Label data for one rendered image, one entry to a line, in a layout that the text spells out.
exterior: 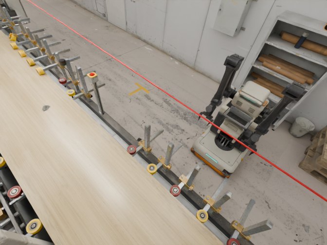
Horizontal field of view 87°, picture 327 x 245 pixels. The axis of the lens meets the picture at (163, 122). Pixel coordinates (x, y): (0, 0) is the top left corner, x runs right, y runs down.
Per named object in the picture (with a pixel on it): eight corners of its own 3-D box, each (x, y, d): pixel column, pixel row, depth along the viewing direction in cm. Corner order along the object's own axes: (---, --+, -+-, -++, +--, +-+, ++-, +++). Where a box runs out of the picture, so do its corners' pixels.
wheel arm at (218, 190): (224, 178, 150) (225, 176, 147) (227, 181, 149) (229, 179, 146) (195, 218, 128) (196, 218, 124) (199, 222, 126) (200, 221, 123)
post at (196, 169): (184, 187, 157) (197, 164, 120) (187, 190, 155) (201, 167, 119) (182, 190, 155) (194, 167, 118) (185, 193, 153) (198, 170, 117)
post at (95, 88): (102, 111, 200) (94, 78, 166) (104, 113, 199) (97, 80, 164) (99, 112, 198) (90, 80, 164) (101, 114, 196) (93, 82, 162)
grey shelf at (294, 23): (238, 94, 359) (286, 9, 240) (281, 117, 325) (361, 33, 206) (228, 104, 335) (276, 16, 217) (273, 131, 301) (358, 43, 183)
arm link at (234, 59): (248, 53, 124) (236, 48, 128) (239, 62, 119) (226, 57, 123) (230, 95, 161) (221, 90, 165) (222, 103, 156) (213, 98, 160)
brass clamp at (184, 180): (181, 176, 150) (182, 173, 146) (194, 186, 145) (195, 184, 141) (177, 181, 147) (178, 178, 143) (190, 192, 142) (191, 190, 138)
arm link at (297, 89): (313, 81, 107) (296, 74, 111) (304, 94, 102) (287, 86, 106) (275, 120, 145) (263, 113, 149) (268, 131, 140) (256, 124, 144)
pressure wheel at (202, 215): (203, 226, 126) (208, 222, 117) (192, 223, 126) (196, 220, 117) (204, 214, 131) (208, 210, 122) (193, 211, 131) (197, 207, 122)
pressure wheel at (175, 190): (176, 201, 135) (178, 197, 126) (167, 197, 136) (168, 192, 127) (179, 191, 140) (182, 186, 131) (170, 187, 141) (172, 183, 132)
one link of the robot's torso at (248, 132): (225, 128, 221) (233, 114, 202) (245, 141, 210) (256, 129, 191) (214, 140, 207) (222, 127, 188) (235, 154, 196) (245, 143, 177)
